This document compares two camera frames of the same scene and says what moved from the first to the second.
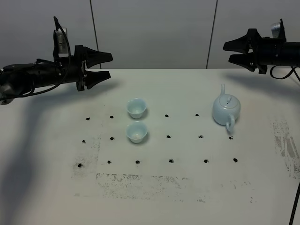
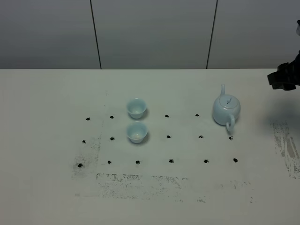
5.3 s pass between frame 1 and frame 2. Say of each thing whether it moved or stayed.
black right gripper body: moved
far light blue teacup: stayed
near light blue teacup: stayed
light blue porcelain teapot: stayed
